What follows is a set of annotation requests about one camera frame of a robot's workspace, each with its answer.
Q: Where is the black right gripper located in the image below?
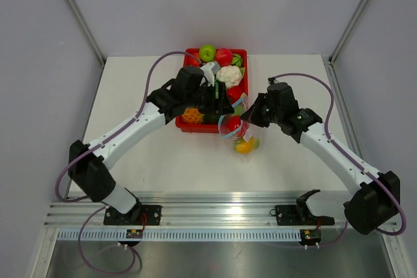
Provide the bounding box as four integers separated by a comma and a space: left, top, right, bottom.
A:
240, 92, 283, 128

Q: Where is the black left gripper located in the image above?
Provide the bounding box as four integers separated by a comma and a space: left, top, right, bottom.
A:
185, 81, 233, 115

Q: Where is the red tomato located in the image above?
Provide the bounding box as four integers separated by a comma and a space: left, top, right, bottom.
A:
226, 115, 242, 132

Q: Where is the clear zip top bag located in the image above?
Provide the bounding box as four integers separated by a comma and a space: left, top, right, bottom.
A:
217, 93, 261, 156

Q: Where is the yellow orange mango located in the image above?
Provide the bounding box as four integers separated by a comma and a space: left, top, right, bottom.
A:
234, 137, 260, 154

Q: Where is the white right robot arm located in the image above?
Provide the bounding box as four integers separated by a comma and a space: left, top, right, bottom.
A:
241, 82, 407, 236

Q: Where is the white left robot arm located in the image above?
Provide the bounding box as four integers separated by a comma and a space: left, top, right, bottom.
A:
68, 62, 234, 225

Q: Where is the small pineapple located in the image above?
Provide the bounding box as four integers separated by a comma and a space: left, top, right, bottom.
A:
181, 108, 220, 124

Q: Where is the green cucumber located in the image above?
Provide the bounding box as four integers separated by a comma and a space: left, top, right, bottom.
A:
233, 103, 246, 116

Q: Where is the green apple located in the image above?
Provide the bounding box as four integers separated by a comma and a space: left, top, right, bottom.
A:
199, 44, 216, 63

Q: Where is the red bell pepper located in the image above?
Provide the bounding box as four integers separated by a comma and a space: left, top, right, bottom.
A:
227, 86, 244, 104

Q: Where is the white cauliflower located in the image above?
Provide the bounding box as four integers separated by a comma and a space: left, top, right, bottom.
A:
216, 65, 243, 89

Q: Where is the red apple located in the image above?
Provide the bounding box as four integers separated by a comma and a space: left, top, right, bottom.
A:
215, 48, 233, 67

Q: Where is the red plastic tray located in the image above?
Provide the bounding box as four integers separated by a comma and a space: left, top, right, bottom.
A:
175, 49, 249, 134

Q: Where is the dark green round vegetable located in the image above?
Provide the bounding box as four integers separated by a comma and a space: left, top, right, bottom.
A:
231, 53, 244, 68

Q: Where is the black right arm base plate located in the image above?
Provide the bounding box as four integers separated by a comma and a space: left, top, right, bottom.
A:
269, 204, 336, 227

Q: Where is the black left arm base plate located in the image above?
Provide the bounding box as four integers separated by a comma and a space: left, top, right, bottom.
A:
104, 204, 162, 226

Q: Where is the left aluminium frame post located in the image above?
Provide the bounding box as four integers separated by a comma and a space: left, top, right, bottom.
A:
65, 0, 106, 68

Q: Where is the aluminium frame post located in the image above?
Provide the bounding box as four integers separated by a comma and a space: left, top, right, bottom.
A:
65, 0, 106, 68
328, 0, 371, 66

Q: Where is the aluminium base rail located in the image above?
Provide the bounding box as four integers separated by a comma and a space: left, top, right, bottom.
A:
44, 191, 398, 230

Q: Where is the right aluminium frame post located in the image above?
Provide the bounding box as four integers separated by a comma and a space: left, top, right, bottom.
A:
328, 0, 371, 66

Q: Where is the white slotted cable duct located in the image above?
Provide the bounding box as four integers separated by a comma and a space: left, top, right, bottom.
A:
57, 228, 301, 242

